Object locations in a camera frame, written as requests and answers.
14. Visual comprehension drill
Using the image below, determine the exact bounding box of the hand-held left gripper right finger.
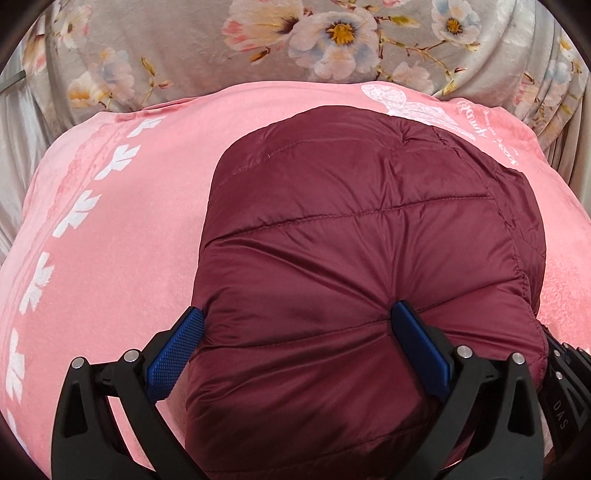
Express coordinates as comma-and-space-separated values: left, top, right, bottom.
390, 300, 555, 480

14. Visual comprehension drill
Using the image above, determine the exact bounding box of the pale grey satin sheet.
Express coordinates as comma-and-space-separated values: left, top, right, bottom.
0, 60, 51, 259

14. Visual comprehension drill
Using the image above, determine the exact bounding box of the grey floral blanket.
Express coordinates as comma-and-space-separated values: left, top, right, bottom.
28, 0, 591, 153

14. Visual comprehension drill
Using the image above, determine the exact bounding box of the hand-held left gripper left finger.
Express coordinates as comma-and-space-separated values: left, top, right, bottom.
50, 306, 206, 480

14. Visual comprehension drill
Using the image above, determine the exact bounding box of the grey metal bar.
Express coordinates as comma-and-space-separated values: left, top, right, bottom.
0, 69, 26, 93

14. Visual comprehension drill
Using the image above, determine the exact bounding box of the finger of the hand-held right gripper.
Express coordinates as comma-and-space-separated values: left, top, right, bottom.
541, 327, 591, 398

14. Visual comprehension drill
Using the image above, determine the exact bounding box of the maroon puffer jacket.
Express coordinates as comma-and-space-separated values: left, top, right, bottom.
185, 104, 548, 480

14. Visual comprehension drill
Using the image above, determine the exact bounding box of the pink printed blanket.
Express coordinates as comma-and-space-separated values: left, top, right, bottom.
0, 80, 591, 480

